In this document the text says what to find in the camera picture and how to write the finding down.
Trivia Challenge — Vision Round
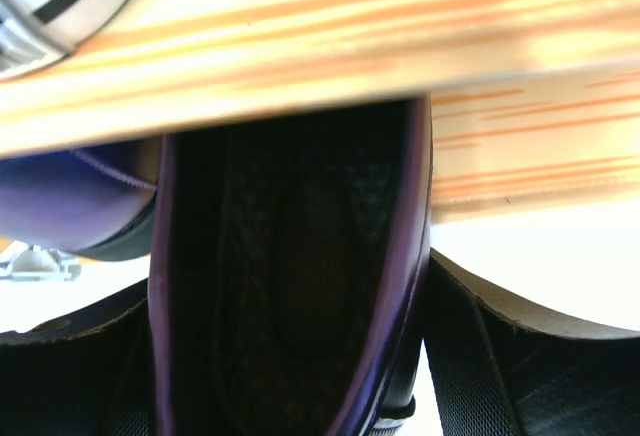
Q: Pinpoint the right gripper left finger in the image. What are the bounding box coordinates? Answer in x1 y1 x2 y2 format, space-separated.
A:
1 281 154 435

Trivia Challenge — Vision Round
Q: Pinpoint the wooden shoe cabinet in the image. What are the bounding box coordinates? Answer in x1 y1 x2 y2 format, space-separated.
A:
1 0 639 220

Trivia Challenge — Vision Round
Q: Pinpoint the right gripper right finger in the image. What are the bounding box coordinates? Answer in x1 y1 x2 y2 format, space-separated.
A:
422 257 639 435

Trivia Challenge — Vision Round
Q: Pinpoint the purple loafer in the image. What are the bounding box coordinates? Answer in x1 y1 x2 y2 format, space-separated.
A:
1 137 162 262
148 96 432 435

